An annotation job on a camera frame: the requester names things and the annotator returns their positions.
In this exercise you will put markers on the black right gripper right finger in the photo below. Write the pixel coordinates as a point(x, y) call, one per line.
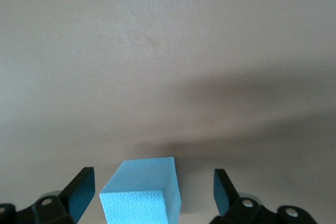
point(249, 213)

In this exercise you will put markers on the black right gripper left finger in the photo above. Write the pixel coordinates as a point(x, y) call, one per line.
point(52, 211)

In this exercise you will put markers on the blue foam block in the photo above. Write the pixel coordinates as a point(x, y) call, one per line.
point(139, 182)

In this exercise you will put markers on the brown table cover sheet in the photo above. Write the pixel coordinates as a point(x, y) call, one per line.
point(157, 51)

